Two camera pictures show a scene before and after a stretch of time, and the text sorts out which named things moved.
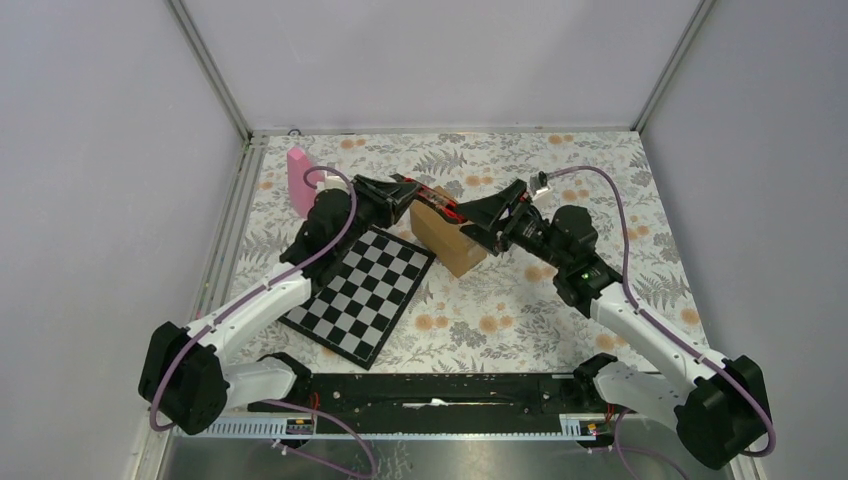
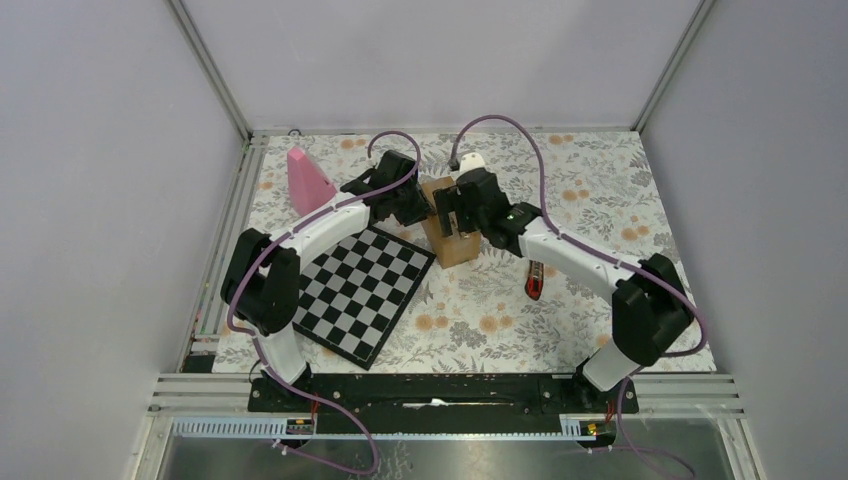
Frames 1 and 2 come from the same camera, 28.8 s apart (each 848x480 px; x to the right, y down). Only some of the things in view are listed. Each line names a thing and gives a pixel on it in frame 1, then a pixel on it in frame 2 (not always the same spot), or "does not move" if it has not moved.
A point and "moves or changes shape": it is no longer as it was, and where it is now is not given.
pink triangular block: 301,195 does not move
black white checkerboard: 352,311 does not move
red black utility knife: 434,200 moves or changes shape
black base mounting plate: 430,402 does not move
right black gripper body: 523,229 → 450,200
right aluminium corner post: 671,66 does not move
